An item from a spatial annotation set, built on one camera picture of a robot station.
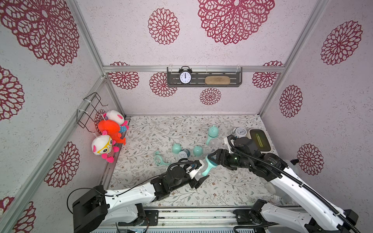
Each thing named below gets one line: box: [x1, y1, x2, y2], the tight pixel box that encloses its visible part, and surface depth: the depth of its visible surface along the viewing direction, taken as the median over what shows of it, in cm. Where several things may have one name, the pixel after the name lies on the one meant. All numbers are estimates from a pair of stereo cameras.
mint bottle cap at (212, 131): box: [207, 124, 219, 138], surface depth 91 cm
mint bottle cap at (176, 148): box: [171, 143, 183, 154], surface depth 100 cm
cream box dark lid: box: [246, 128, 272, 154], surface depth 102 cm
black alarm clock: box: [178, 66, 193, 85], surface depth 92 cm
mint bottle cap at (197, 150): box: [192, 145, 204, 157], surface depth 99 cm
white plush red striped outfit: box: [91, 130, 120, 164], surface depth 82 cm
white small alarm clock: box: [232, 127, 248, 138], surface depth 108 cm
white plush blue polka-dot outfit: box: [102, 110, 130, 134], surface depth 97 cm
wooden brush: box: [204, 75, 231, 85], surface depth 92 cm
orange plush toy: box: [97, 119, 127, 146], surface depth 91 cm
